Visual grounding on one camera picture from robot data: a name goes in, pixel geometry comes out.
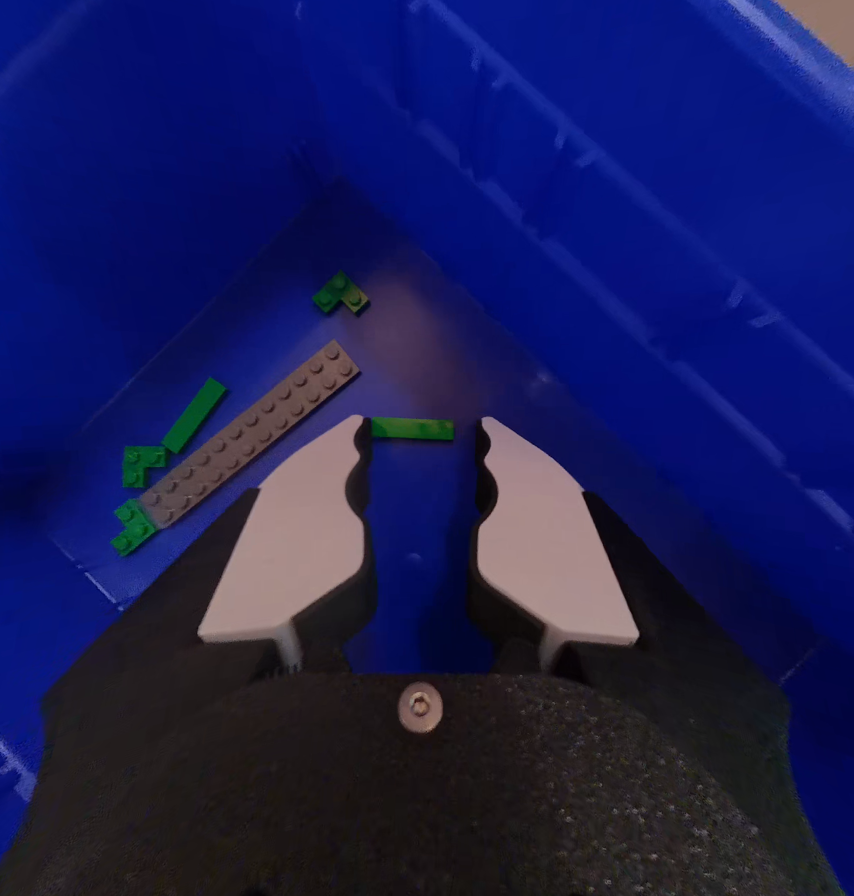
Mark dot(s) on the blue plastic storage bin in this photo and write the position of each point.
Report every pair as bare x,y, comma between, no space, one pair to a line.
608,210

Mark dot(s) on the grey long studded plate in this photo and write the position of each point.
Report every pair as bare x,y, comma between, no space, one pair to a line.
252,434

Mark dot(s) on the green brick tile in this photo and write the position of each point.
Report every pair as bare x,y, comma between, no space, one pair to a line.
413,429
194,416

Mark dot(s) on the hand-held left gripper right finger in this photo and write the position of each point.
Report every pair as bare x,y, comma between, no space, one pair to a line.
546,560

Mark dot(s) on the green corner brick plate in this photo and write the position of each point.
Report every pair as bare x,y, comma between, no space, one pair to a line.
133,532
136,462
336,290

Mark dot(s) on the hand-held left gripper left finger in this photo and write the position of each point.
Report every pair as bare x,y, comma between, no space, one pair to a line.
287,560

